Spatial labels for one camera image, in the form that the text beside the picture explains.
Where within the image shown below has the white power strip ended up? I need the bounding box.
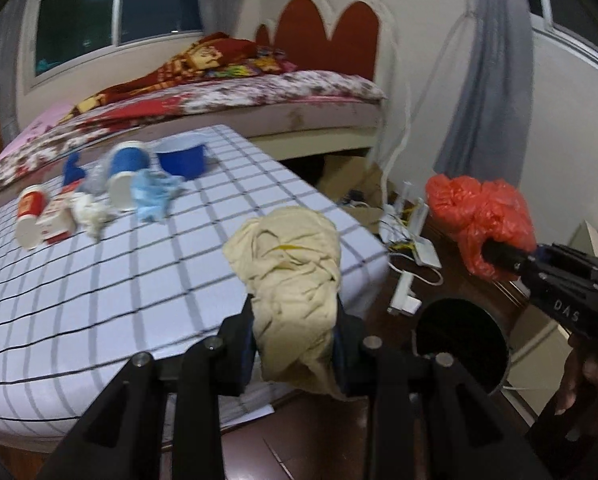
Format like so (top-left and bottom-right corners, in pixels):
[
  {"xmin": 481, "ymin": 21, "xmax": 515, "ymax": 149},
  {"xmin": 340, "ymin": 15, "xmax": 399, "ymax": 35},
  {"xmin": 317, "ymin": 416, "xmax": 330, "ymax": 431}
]
[{"xmin": 389, "ymin": 272, "xmax": 421, "ymax": 315}]

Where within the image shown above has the beige cloth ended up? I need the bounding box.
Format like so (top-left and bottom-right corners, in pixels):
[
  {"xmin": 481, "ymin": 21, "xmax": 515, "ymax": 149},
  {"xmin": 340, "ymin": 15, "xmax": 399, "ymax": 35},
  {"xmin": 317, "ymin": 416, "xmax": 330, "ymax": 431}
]
[{"xmin": 223, "ymin": 206, "xmax": 342, "ymax": 399}]

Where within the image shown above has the red white carton box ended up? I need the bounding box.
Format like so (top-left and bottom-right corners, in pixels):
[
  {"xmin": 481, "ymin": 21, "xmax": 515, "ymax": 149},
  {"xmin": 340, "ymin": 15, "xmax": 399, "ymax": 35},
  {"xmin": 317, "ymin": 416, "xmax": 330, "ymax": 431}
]
[{"xmin": 36, "ymin": 182, "xmax": 80, "ymax": 245}]

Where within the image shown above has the light blue face mask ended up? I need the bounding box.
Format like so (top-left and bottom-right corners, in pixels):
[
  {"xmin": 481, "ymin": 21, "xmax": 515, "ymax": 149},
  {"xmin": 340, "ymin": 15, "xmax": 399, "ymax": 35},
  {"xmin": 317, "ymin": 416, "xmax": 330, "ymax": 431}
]
[{"xmin": 131, "ymin": 168, "xmax": 185, "ymax": 223}]

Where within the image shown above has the person's right hand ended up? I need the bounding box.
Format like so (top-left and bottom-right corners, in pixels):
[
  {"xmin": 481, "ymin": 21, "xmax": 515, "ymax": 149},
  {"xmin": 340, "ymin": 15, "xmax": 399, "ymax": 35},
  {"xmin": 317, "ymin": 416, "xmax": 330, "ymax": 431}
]
[{"xmin": 555, "ymin": 335, "xmax": 598, "ymax": 416}]

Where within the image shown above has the black round trash bin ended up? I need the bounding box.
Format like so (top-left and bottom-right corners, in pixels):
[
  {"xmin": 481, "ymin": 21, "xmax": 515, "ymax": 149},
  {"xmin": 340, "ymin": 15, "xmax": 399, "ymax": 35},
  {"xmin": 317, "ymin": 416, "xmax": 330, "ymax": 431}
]
[{"xmin": 414, "ymin": 297, "xmax": 510, "ymax": 396}]

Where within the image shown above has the white cable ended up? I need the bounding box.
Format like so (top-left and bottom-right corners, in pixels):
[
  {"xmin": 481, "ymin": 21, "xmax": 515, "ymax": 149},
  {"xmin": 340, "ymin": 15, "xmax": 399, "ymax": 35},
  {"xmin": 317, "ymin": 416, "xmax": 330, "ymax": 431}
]
[{"xmin": 380, "ymin": 34, "xmax": 415, "ymax": 212}]

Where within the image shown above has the blue white paper cup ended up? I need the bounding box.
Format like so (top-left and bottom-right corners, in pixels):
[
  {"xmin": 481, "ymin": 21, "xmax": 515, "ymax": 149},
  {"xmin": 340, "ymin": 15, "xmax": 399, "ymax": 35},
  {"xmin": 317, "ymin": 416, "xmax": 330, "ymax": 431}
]
[{"xmin": 107, "ymin": 141, "xmax": 151, "ymax": 211}]

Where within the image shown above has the grey curtain right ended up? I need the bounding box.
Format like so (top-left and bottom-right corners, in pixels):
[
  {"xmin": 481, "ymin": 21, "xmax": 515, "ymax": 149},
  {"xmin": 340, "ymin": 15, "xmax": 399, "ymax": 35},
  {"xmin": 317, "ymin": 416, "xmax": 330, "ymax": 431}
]
[{"xmin": 434, "ymin": 0, "xmax": 534, "ymax": 185}]

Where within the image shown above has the brown cardboard box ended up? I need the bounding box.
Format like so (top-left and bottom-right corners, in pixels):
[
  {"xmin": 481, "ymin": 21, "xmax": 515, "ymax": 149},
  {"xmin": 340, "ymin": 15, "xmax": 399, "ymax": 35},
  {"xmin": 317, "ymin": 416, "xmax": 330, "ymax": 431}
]
[{"xmin": 316, "ymin": 155, "xmax": 382, "ymax": 235}]

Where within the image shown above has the red white paper cup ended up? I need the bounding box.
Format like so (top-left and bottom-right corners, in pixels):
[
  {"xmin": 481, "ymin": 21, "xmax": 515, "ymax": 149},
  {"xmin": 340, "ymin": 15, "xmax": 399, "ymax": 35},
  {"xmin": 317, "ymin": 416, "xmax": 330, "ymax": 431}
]
[{"xmin": 14, "ymin": 184, "xmax": 48, "ymax": 250}]

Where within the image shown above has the white tissue wad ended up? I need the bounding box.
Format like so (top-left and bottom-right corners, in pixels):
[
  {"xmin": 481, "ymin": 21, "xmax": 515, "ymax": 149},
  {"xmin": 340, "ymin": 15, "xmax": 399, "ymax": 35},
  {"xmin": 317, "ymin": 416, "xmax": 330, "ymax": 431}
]
[{"xmin": 71, "ymin": 192, "xmax": 114, "ymax": 243}]

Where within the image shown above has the blue paper bowl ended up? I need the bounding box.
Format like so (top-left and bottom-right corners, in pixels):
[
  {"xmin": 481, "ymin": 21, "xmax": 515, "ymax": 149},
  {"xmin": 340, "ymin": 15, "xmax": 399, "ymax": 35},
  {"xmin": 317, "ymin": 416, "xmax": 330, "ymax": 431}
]
[{"xmin": 154, "ymin": 132, "xmax": 207, "ymax": 180}]

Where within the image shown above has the white wifi router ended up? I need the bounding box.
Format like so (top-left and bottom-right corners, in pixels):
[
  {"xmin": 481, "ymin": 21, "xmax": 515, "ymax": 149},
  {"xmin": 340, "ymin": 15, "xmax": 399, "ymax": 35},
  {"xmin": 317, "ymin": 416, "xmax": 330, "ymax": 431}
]
[{"xmin": 379, "ymin": 181, "xmax": 442, "ymax": 270}]

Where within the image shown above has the red heart headboard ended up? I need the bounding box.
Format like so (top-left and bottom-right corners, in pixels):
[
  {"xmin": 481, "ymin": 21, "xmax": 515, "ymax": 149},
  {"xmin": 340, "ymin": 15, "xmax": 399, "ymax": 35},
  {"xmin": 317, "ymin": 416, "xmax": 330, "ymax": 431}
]
[{"xmin": 254, "ymin": 0, "xmax": 381, "ymax": 81}]

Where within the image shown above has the clear crumpled plastic bag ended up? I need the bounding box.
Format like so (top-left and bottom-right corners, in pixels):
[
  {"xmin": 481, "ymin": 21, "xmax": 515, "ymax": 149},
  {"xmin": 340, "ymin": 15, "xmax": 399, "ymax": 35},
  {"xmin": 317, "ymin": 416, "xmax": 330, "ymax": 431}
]
[{"xmin": 78, "ymin": 160, "xmax": 109, "ymax": 196}]

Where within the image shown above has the bed with floral sheet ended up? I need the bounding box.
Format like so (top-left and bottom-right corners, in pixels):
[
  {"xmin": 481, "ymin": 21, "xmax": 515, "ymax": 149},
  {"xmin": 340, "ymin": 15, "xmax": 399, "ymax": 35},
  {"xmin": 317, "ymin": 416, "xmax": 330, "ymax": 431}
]
[{"xmin": 0, "ymin": 70, "xmax": 387, "ymax": 191}]

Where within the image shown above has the window with white frame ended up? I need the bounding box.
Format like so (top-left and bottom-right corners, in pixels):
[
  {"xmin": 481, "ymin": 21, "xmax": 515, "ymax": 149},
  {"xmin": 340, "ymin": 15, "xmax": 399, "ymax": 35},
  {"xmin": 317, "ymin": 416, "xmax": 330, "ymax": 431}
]
[{"xmin": 28, "ymin": 0, "xmax": 202, "ymax": 86}]

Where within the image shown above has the red patterned blanket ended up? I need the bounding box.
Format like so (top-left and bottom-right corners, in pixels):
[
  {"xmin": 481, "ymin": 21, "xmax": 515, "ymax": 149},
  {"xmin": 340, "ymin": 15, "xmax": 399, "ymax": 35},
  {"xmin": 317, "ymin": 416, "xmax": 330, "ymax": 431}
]
[{"xmin": 60, "ymin": 32, "xmax": 298, "ymax": 124}]

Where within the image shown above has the orange plastic bag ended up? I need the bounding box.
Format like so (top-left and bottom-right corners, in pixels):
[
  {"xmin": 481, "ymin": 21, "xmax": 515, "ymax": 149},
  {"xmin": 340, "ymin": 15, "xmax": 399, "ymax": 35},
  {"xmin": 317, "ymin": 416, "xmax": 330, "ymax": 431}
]
[{"xmin": 426, "ymin": 174, "xmax": 536, "ymax": 282}]

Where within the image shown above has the white grid tablecloth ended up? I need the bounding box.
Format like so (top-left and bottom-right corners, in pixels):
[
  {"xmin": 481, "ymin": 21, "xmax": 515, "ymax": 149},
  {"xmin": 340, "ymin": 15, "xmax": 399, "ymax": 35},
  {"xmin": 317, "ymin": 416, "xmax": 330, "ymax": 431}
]
[{"xmin": 0, "ymin": 126, "xmax": 388, "ymax": 450}]

